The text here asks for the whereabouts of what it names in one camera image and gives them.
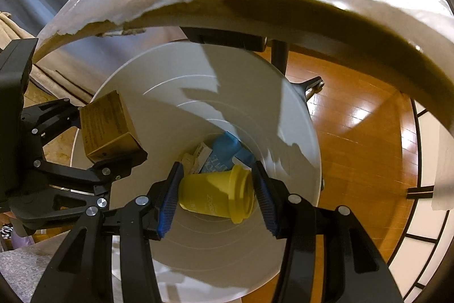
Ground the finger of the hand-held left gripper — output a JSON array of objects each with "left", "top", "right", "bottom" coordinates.
[
  {"left": 10, "top": 149, "right": 148, "bottom": 236},
  {"left": 20, "top": 98, "right": 82, "bottom": 145}
]

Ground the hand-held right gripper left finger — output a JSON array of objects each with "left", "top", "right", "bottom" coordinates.
[{"left": 30, "top": 161, "right": 185, "bottom": 303}]

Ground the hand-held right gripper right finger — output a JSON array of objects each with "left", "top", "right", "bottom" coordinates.
[{"left": 251, "top": 160, "right": 405, "bottom": 303}]

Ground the brown cardboard box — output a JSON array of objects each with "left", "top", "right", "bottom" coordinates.
[{"left": 79, "top": 91, "right": 142, "bottom": 163}]

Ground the yellow cup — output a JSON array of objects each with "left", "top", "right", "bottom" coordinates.
[{"left": 177, "top": 165, "right": 256, "bottom": 225}]

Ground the white round bin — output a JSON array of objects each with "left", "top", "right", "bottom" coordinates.
[{"left": 71, "top": 40, "right": 323, "bottom": 303}]

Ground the white paper slip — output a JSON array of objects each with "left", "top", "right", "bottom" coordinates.
[{"left": 182, "top": 143, "right": 213, "bottom": 176}]

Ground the blue packet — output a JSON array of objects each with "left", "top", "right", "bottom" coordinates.
[{"left": 199, "top": 131, "right": 254, "bottom": 173}]

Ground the white black-framed screen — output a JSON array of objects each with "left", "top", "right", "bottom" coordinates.
[{"left": 386, "top": 101, "right": 454, "bottom": 303}]

